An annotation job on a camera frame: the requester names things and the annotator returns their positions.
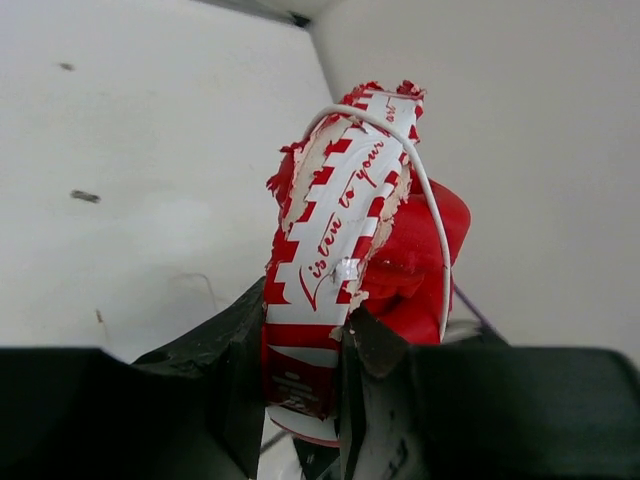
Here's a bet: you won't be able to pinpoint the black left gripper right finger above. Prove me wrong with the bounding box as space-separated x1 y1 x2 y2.
340 309 639 479

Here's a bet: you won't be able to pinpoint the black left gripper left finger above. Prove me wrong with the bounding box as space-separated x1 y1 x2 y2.
1 281 264 479

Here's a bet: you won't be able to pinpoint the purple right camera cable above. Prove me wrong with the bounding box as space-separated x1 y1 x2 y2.
452 282 501 341

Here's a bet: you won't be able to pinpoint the red headphones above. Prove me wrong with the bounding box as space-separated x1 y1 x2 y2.
262 81 471 447

